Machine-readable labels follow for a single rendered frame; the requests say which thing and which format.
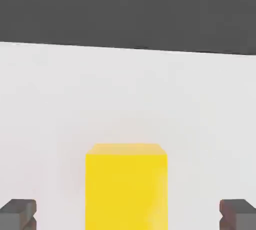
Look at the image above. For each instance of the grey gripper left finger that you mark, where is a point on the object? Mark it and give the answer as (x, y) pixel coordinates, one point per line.
(16, 214)

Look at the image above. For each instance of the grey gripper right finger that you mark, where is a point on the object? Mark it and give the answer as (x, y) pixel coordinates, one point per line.
(238, 216)

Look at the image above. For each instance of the small yellow cube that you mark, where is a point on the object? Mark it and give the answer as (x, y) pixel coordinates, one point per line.
(126, 190)

